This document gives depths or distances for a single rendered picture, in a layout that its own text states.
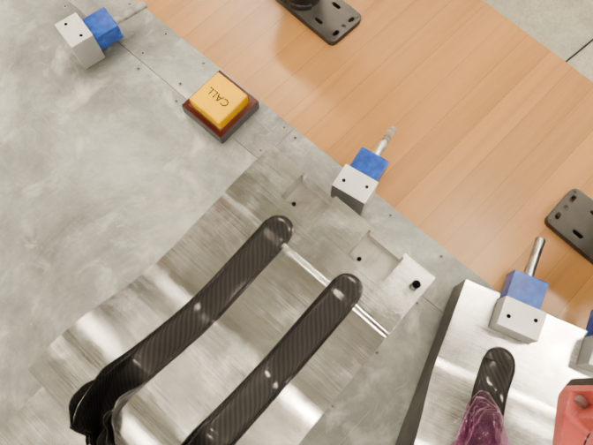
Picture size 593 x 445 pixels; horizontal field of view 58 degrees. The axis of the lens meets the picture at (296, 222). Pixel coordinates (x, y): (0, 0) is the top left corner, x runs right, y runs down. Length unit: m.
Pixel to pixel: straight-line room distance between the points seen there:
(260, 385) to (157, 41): 0.55
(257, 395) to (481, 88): 0.55
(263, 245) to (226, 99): 0.24
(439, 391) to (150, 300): 0.34
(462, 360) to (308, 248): 0.22
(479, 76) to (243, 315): 0.51
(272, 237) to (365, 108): 0.27
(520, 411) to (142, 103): 0.65
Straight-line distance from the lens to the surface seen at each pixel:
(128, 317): 0.63
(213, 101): 0.78
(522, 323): 0.68
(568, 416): 0.36
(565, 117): 0.90
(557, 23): 2.10
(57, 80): 0.91
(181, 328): 0.63
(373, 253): 0.67
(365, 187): 0.71
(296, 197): 0.68
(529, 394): 0.70
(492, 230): 0.78
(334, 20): 0.89
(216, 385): 0.61
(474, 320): 0.69
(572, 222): 0.82
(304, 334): 0.63
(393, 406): 0.71
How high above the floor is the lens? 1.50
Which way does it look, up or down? 72 degrees down
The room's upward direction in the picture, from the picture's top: 1 degrees counter-clockwise
